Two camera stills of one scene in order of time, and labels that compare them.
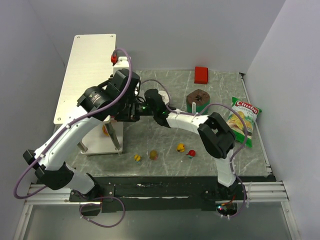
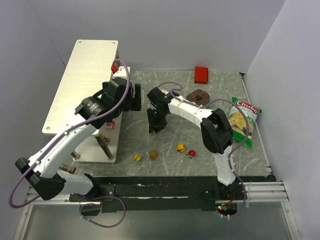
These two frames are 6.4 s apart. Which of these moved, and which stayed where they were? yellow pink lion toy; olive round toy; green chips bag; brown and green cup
Moved: yellow pink lion toy
Stayed: brown and green cup; green chips bag; olive round toy
